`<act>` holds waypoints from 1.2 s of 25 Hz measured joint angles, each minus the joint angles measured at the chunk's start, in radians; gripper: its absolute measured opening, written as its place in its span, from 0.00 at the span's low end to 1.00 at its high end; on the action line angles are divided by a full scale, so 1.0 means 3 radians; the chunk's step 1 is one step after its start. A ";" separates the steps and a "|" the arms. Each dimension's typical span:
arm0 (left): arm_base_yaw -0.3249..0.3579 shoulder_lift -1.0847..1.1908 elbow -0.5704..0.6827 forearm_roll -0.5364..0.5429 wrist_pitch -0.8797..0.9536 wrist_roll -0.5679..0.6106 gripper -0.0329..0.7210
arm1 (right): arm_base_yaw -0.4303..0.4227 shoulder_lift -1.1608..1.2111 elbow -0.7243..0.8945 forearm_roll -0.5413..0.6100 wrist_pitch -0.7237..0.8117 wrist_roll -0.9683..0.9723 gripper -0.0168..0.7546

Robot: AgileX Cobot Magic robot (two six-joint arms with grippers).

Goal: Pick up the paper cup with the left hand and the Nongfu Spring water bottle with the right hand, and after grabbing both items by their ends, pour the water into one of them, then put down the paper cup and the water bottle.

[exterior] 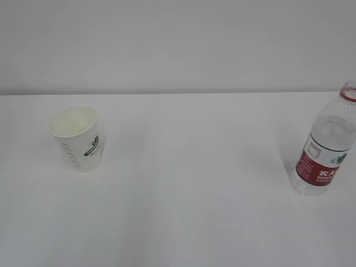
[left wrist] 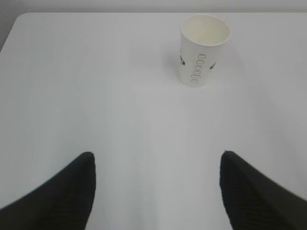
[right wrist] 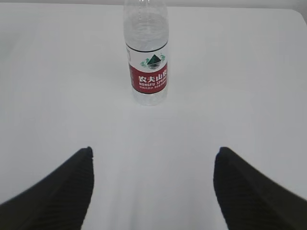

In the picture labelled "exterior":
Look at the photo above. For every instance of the white paper cup green logo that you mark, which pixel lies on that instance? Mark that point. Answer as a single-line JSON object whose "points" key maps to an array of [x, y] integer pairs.
{"points": [[76, 131]]}

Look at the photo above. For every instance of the clear water bottle red label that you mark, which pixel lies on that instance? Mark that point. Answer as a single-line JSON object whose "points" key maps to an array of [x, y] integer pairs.
{"points": [[331, 136]]}

